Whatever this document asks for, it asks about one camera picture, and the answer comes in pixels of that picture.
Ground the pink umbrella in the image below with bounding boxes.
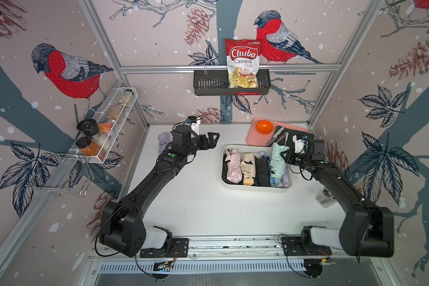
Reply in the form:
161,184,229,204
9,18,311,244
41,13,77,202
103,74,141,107
225,149,243,184

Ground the beige umbrella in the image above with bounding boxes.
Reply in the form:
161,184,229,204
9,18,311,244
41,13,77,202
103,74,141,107
240,153,256,186

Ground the black umbrella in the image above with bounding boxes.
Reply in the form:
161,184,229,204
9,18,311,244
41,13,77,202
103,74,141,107
254,156,271,187

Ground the light blue umbrella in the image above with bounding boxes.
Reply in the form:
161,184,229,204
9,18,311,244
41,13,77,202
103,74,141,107
260,151,281,188

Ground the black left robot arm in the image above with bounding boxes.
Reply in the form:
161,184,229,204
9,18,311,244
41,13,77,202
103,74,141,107
94,124,220,257

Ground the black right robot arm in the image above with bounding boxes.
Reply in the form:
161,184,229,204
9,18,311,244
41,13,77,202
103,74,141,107
281,139,394,258

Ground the white plastic storage box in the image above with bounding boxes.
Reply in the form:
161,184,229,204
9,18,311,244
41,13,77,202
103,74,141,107
221,144,293,193

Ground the dark green cloth napkin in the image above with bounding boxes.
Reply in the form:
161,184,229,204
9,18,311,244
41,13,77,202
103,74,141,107
275,128,314,152

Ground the pink plastic tray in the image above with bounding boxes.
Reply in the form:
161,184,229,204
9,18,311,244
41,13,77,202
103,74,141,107
246,117,309,147

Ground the clear utensil cup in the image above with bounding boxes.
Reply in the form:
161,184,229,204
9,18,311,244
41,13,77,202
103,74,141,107
316,188,337,209

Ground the orange plastic bowl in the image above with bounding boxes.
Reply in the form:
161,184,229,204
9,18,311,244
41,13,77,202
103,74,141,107
256,120,275,135

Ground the glass spice jars row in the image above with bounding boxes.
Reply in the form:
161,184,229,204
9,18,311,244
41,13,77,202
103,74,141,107
98,89,133,134

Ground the red cassava chips bag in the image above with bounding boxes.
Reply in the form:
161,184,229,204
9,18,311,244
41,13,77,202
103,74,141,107
225,39,262,88

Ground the orange spice jar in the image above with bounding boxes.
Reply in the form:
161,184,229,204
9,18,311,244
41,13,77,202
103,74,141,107
75,137,106,160

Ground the black lid spice grinder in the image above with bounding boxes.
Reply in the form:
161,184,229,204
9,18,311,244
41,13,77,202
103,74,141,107
76,119,100,137

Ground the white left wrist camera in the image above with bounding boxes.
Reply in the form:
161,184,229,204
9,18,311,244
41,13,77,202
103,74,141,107
187,116,203,135

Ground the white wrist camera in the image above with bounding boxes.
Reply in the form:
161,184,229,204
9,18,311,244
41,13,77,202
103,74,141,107
294,139,306,154
187,116,203,135

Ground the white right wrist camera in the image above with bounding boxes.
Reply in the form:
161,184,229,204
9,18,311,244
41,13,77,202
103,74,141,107
294,139,306,154

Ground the white handled kitchen knife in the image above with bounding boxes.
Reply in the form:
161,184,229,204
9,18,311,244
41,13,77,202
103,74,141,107
266,126,284,147

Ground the black wire wall basket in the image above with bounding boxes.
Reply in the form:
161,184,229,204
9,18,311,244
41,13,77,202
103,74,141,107
193,70,271,96

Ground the white wire spice rack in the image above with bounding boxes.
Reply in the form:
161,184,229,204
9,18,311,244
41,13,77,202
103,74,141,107
58,87,137,165

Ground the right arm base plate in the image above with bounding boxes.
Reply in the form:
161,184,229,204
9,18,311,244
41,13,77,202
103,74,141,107
278,235,332,257

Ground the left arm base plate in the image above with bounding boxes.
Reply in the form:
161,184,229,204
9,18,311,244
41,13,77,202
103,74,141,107
139,238,189,258

